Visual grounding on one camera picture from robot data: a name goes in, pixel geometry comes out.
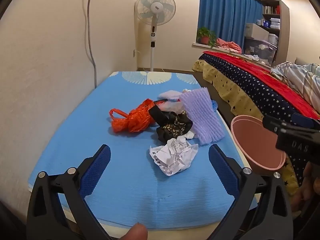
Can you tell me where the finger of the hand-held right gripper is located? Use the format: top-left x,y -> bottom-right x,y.
291,112 -> 320,129
262,116 -> 320,137

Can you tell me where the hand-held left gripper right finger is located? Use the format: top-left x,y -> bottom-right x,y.
208,144 -> 294,240

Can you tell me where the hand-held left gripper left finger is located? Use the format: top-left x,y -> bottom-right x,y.
26,144 -> 112,240

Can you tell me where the pink plastic bin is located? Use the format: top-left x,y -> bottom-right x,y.
230,115 -> 286,177

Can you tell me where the white paper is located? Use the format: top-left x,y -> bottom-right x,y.
149,138 -> 199,177

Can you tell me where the orange plastic bag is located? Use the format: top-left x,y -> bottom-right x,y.
109,99 -> 160,133

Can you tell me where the purple foam net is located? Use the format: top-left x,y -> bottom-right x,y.
179,87 -> 225,145

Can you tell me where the black plastic bag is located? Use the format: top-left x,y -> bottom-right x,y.
148,105 -> 193,143

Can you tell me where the person's right hand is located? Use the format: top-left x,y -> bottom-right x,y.
290,161 -> 320,212

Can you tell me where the person's left hand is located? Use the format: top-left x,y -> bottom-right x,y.
119,224 -> 148,240

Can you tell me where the blue patterned mat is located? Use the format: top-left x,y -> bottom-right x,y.
27,71 -> 258,230

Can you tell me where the striped quilt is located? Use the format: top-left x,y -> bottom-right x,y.
270,61 -> 320,105

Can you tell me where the bed with star-patterned sheet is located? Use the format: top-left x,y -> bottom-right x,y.
192,51 -> 320,198

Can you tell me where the red blanket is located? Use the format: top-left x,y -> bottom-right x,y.
202,51 -> 320,120

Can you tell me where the clear storage bin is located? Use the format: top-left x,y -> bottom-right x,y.
244,37 -> 278,64

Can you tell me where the clear plastic bag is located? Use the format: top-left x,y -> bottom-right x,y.
160,100 -> 187,113

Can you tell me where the pink cloth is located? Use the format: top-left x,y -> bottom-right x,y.
215,38 -> 242,53

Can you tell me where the pale pink packet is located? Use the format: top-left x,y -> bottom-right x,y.
159,90 -> 182,100

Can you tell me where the grey box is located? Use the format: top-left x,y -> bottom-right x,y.
244,23 -> 270,40

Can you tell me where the potted green plant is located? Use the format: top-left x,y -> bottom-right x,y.
196,27 -> 217,47

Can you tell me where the blue curtain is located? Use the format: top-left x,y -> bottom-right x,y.
197,0 -> 264,53

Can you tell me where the white standing fan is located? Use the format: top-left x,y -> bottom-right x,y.
135,0 -> 176,72

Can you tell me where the wall shelf with books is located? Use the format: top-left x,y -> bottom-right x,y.
256,0 -> 281,34

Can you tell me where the grey power cable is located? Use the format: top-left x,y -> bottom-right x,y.
86,0 -> 98,89

